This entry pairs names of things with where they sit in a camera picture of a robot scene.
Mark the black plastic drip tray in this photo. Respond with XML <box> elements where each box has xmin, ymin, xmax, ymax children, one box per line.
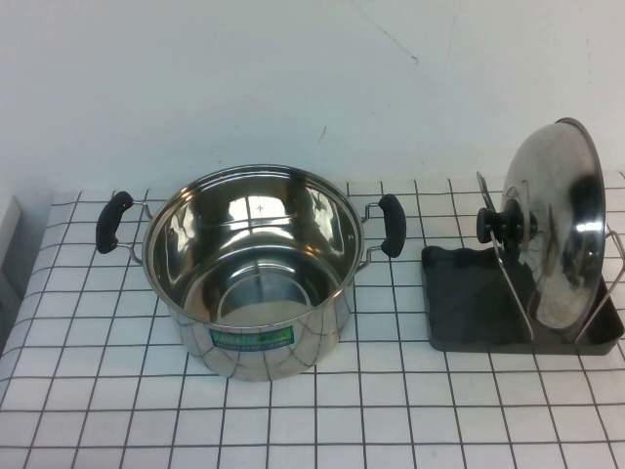
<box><xmin>420</xmin><ymin>243</ymin><xmax>625</xmax><ymax>359</ymax></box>

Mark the white black-grid table mat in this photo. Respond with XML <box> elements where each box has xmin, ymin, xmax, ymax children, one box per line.
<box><xmin>0</xmin><ymin>176</ymin><xmax>625</xmax><ymax>469</ymax></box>

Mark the stainless steel pot lid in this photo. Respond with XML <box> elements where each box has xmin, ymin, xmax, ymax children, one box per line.
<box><xmin>477</xmin><ymin>116</ymin><xmax>606</xmax><ymax>329</ymax></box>

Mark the stainless steel cooking pot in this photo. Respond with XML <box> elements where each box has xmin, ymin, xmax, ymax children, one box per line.
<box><xmin>95</xmin><ymin>163</ymin><xmax>407</xmax><ymax>382</ymax></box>

